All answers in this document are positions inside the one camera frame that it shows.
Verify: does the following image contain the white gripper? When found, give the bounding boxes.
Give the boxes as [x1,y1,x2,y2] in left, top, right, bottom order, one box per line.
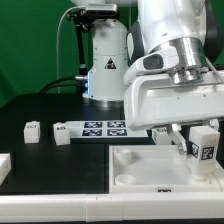
[124,72,224,155]

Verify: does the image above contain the white square tabletop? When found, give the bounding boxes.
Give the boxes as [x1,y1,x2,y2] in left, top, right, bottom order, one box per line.
[109,145,224,193]

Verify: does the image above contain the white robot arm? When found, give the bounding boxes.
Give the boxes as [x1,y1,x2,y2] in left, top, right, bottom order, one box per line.
[71,0,224,152]

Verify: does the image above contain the white marker sheet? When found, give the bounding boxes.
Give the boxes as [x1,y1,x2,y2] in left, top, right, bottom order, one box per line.
[66,120,148,138]

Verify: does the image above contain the white front fence bar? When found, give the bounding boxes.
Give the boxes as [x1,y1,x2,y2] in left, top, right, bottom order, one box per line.
[0,192,224,223]

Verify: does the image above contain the white left fence piece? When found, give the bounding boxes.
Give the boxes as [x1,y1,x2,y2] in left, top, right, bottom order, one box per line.
[0,153,11,185]

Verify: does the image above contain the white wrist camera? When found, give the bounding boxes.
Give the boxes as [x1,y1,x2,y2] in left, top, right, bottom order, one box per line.
[124,46,179,85]

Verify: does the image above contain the black base cables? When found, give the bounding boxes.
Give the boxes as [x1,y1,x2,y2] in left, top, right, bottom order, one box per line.
[38,75,89,95]

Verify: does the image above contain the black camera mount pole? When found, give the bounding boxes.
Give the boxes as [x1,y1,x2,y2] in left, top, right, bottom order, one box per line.
[66,9,95,75]

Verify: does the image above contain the grey background camera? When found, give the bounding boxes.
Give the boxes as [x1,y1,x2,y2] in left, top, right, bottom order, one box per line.
[85,4,117,16]

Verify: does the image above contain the grey cable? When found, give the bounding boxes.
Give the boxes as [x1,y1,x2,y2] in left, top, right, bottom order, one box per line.
[55,5,84,94]

